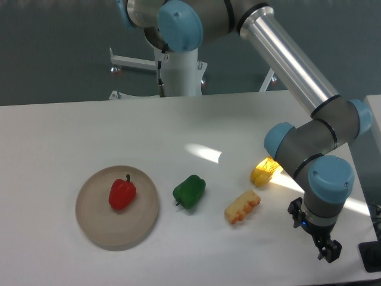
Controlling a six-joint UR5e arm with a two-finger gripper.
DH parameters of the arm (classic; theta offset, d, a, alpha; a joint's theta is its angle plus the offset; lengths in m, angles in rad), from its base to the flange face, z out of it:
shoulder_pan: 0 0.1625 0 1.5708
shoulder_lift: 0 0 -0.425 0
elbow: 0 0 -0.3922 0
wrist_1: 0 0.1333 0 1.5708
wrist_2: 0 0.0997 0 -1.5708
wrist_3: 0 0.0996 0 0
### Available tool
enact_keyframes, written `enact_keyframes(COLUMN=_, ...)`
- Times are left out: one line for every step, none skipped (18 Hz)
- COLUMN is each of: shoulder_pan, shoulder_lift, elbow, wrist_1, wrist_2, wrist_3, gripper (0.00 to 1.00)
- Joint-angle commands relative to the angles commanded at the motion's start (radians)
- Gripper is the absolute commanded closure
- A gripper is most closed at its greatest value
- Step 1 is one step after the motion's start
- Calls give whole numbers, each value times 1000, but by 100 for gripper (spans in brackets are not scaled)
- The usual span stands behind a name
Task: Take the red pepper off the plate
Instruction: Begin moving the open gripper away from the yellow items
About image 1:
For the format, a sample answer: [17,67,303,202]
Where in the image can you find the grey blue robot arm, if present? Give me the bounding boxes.
[117,1,372,262]

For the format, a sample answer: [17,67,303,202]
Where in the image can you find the white side table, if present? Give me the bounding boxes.
[365,95,381,144]

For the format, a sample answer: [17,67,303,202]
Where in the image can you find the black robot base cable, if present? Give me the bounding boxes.
[157,41,170,98]

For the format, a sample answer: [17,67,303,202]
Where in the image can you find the yellow orange toy corn piece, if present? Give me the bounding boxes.
[224,189,261,225]

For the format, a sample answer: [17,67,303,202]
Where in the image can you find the black box at table edge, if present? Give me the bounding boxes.
[358,241,380,273]

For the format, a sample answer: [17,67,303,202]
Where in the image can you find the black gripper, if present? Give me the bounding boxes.
[288,197,342,263]

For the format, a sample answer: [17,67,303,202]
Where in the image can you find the green toy bell pepper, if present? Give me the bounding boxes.
[173,175,206,210]

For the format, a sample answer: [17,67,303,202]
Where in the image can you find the black cables at right edge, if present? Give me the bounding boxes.
[367,202,381,239]

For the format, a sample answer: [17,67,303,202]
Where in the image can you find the yellow toy bell pepper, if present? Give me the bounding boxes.
[249,156,283,187]

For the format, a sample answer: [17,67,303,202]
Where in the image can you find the red toy bell pepper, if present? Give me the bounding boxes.
[108,174,137,211]

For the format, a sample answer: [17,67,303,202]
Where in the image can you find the beige round plate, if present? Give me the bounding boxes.
[75,166,159,251]

